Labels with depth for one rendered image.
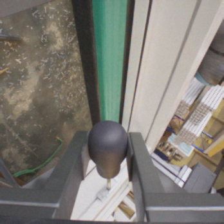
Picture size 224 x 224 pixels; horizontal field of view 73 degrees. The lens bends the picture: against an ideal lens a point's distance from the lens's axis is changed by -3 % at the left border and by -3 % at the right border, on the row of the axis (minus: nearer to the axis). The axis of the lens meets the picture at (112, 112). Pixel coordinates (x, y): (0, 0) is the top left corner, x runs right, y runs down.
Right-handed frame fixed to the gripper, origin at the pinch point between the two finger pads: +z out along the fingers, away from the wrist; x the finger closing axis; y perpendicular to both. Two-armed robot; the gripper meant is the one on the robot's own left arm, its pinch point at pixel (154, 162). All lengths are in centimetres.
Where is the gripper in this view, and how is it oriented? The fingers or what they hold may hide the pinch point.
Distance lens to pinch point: 44.5
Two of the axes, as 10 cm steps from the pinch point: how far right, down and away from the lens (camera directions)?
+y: -0.1, 6.1, 7.9
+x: 6.7, -5.8, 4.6
